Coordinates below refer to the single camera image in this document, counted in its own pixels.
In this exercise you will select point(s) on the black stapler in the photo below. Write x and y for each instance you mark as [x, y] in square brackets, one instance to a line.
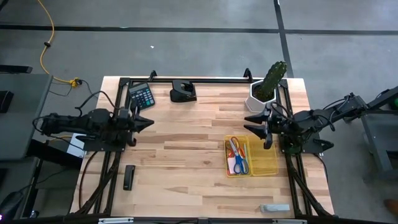
[129, 177]

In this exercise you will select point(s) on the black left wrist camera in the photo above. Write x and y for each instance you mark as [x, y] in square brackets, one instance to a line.
[132, 142]

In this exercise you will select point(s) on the black metal table frame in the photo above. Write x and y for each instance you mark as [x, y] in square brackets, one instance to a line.
[217, 80]

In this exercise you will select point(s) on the yellow transparent pencil case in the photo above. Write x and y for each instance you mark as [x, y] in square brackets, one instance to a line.
[264, 158]

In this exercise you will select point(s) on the gray side desk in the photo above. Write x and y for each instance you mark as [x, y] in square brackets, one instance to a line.
[21, 124]

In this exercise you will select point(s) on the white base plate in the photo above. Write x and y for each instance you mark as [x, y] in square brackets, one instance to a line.
[74, 149]

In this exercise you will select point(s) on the green cactus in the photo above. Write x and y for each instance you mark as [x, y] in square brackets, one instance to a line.
[272, 79]

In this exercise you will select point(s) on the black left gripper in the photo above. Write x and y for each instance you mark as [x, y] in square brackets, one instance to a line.
[124, 124]

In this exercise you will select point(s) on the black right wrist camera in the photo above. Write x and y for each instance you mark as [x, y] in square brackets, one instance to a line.
[268, 141]

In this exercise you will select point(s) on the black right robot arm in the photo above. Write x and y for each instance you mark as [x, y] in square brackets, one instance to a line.
[311, 119]

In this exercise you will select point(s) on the grey eraser block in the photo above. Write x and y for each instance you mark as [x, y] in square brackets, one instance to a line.
[275, 208]

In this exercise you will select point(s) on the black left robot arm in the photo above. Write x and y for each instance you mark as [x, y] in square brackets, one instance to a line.
[77, 123]

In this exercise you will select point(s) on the black box on desk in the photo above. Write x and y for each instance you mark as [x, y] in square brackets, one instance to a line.
[5, 101]

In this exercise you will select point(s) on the gray metal stand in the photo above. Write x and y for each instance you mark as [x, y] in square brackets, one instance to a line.
[377, 140]

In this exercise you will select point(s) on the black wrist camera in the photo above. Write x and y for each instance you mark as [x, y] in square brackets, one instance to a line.
[268, 141]
[132, 142]

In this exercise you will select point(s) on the black calculator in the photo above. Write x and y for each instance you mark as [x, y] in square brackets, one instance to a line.
[141, 97]

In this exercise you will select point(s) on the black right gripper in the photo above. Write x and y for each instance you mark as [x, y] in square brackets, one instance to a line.
[273, 126]

